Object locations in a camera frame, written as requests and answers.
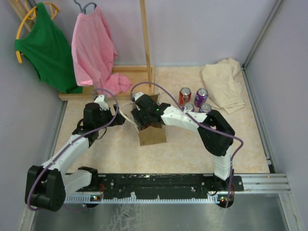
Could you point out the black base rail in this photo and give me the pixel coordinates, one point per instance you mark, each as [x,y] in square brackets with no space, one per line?
[153,186]

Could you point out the green tank top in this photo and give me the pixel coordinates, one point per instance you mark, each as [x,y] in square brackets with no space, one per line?
[47,49]

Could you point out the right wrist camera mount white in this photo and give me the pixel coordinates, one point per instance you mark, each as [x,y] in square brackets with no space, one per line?
[136,96]

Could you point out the purple can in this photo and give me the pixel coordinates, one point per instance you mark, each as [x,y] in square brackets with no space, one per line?
[205,108]
[200,97]
[188,107]

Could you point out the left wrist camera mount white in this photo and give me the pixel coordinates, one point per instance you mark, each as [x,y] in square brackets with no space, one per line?
[101,100]

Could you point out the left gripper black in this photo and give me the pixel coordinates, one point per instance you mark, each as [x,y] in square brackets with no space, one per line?
[120,119]

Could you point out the yellow hanger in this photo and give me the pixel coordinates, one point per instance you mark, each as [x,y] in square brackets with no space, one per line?
[31,15]

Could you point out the pink shirt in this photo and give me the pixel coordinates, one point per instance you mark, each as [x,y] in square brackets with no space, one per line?
[94,53]

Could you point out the aluminium frame rail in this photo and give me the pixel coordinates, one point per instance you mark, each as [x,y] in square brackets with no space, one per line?
[274,11]

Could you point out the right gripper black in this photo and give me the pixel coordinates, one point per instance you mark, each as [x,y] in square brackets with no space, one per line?
[137,112]

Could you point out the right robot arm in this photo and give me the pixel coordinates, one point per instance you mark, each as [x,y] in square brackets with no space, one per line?
[214,131]

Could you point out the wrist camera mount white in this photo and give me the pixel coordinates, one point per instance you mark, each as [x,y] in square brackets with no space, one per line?
[101,100]
[136,96]

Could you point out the red can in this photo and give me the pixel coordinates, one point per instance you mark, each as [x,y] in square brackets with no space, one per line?
[184,96]

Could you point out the wooden clothes rack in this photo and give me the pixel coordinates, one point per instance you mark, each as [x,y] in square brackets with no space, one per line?
[135,73]

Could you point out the brown canvas tote bag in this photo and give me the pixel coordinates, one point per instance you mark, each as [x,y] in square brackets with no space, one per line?
[149,132]

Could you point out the grey hanger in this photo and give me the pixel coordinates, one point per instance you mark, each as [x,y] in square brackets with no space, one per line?
[83,9]

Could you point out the beige cloth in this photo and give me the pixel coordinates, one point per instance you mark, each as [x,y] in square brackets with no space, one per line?
[219,80]

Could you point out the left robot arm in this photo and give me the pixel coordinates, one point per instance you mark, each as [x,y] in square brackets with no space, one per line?
[48,185]

